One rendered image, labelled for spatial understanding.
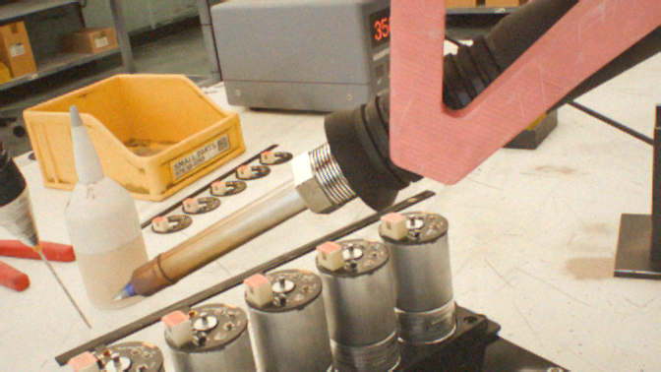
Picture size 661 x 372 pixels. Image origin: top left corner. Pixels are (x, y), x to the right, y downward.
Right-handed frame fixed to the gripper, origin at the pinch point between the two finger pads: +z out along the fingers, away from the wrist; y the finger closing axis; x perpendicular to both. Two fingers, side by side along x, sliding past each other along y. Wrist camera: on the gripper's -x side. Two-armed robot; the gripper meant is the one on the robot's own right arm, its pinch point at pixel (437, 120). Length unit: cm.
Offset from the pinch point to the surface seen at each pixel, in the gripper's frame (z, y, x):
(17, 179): 3.6, 2.7, -7.6
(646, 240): 6.8, -17.4, 13.7
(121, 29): 118, -341, -119
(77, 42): 174, -444, -179
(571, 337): 9.3, -10.3, 9.8
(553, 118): 7.4, -35.6, 11.9
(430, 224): 6.2, -8.5, 2.4
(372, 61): 10.1, -41.9, -1.1
